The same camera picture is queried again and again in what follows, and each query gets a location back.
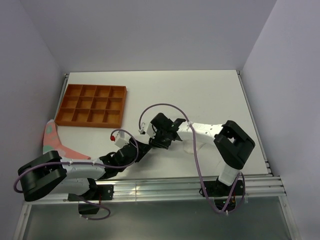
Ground white sock black stripes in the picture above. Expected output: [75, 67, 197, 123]
[182, 140, 206, 154]

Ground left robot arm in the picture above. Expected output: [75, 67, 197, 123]
[17, 139, 152, 202]

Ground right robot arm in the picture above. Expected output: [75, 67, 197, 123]
[144, 113, 256, 195]

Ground orange compartment tray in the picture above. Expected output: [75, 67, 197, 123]
[55, 84, 127, 129]

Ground pink patterned sock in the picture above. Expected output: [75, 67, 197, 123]
[42, 119, 91, 160]

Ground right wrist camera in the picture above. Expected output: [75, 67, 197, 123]
[138, 122, 157, 138]

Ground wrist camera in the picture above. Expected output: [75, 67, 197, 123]
[138, 122, 157, 138]
[110, 131, 129, 149]

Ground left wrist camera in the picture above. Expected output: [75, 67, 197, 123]
[110, 131, 129, 149]

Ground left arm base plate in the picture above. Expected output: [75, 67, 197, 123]
[81, 184, 114, 201]

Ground black cable clamp block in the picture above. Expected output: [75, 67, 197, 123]
[78, 203, 100, 216]

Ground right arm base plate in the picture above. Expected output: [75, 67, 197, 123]
[204, 180, 245, 198]

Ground aluminium rail frame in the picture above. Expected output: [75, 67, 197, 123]
[22, 70, 301, 240]

